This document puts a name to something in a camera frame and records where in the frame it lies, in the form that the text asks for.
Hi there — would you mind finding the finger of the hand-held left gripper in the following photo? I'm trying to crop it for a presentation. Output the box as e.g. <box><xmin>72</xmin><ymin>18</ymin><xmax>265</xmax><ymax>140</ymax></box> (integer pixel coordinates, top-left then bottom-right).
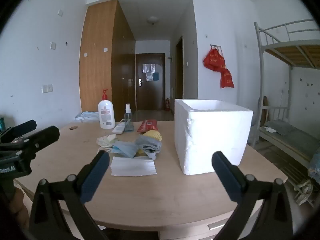
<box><xmin>7</xmin><ymin>120</ymin><xmax>37</xmax><ymax>138</ymax></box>
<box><xmin>25</xmin><ymin>126</ymin><xmax>60</xmax><ymax>153</ymax></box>

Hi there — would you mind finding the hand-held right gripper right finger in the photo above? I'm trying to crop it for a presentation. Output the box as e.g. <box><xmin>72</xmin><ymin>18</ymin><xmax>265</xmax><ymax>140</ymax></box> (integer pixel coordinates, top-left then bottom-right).
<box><xmin>212</xmin><ymin>151</ymin><xmax>294</xmax><ymax>240</ymax></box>

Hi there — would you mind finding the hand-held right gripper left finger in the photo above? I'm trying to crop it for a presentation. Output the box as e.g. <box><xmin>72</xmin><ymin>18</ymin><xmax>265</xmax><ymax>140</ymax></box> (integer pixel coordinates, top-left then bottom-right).
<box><xmin>29</xmin><ymin>151</ymin><xmax>110</xmax><ymax>240</ymax></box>

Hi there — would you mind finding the white tissue paper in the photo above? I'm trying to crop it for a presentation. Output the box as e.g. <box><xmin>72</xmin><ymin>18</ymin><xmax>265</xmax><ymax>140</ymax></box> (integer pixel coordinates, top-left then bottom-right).
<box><xmin>110</xmin><ymin>156</ymin><xmax>157</xmax><ymax>177</ymax></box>

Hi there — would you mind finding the white foam box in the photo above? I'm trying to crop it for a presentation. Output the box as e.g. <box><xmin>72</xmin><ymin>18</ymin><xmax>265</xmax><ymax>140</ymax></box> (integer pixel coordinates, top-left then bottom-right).
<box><xmin>174</xmin><ymin>99</ymin><xmax>253</xmax><ymax>175</ymax></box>

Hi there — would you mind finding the grey cloth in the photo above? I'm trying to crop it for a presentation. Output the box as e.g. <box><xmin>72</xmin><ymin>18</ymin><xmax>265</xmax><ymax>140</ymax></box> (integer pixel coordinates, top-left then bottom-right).
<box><xmin>135</xmin><ymin>134</ymin><xmax>162</xmax><ymax>160</ymax></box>

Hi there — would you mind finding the yellow foam fruit net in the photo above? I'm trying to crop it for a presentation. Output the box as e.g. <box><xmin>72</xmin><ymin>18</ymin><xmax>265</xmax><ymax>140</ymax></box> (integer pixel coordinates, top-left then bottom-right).
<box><xmin>137</xmin><ymin>129</ymin><xmax>163</xmax><ymax>156</ymax></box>

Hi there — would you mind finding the person's left forearm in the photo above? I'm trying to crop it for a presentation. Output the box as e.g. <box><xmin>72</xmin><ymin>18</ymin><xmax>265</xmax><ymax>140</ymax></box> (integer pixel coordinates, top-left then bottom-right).
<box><xmin>0</xmin><ymin>185</ymin><xmax>29</xmax><ymax>233</ymax></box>

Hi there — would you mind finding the white remote control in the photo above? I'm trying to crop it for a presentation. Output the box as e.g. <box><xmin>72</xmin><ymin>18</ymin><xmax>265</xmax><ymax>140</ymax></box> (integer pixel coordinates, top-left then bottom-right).
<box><xmin>112</xmin><ymin>119</ymin><xmax>125</xmax><ymax>134</ymax></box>

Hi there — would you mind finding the desk drawer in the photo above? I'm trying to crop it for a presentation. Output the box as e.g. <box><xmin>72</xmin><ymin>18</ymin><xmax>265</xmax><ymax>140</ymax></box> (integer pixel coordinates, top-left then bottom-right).
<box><xmin>160</xmin><ymin>214</ymin><xmax>265</xmax><ymax>240</ymax></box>

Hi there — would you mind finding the white pump lotion bottle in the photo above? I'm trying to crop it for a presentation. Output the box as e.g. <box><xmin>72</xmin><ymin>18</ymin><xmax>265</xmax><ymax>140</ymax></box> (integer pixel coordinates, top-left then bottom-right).
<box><xmin>98</xmin><ymin>89</ymin><xmax>116</xmax><ymax>130</ymax></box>

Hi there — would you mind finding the clear spray bottle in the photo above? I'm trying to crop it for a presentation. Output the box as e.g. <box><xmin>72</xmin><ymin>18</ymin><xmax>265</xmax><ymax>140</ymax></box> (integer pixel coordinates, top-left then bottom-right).
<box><xmin>124</xmin><ymin>103</ymin><xmax>134</xmax><ymax>132</ymax></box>

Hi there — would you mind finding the red wipes packet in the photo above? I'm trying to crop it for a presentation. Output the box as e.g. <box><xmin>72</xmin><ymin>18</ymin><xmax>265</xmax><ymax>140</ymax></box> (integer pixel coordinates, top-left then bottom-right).
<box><xmin>137</xmin><ymin>119</ymin><xmax>158</xmax><ymax>133</ymax></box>

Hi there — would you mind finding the grey mattress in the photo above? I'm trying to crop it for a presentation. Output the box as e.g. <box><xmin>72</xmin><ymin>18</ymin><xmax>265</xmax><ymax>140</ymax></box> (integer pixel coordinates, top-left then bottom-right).
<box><xmin>264</xmin><ymin>119</ymin><xmax>320</xmax><ymax>153</ymax></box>

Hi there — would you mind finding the pale cloth bundle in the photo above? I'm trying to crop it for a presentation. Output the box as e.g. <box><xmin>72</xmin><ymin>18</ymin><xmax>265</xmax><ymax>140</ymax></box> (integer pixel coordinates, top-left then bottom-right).
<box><xmin>294</xmin><ymin>179</ymin><xmax>314</xmax><ymax>207</ymax></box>

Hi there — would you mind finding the leaning wooden board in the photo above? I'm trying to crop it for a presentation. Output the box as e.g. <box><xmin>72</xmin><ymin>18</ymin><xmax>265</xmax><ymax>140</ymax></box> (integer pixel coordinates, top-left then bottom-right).
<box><xmin>262</xmin><ymin>96</ymin><xmax>269</xmax><ymax>125</ymax></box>

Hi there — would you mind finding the wooden wardrobe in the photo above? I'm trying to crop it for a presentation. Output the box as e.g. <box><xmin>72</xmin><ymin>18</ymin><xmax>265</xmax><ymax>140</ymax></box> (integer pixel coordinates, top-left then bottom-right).
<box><xmin>79</xmin><ymin>0</ymin><xmax>137</xmax><ymax>120</ymax></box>

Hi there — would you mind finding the blue printed bag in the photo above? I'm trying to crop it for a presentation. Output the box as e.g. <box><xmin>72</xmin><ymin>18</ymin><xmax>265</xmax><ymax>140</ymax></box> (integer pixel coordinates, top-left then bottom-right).
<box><xmin>308</xmin><ymin>148</ymin><xmax>320</xmax><ymax>180</ymax></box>

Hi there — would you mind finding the red hanging bag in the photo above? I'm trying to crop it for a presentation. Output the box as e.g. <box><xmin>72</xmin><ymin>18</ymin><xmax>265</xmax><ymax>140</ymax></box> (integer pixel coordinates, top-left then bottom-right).
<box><xmin>203</xmin><ymin>49</ymin><xmax>227</xmax><ymax>73</ymax></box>
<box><xmin>220</xmin><ymin>67</ymin><xmax>235</xmax><ymax>89</ymax></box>

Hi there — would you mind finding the dark brown door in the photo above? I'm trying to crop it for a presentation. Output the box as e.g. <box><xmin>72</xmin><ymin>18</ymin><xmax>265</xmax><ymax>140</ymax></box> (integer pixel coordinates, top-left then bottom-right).
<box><xmin>135</xmin><ymin>53</ymin><xmax>166</xmax><ymax>111</ymax></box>

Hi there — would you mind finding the dark side door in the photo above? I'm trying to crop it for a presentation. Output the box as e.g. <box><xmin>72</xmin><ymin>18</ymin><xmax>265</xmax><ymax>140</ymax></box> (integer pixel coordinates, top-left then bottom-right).
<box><xmin>176</xmin><ymin>34</ymin><xmax>184</xmax><ymax>100</ymax></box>

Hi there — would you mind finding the metal bunk bed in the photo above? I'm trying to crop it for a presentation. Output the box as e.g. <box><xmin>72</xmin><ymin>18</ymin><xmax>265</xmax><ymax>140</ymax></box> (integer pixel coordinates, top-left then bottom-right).
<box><xmin>252</xmin><ymin>19</ymin><xmax>320</xmax><ymax>208</ymax></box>

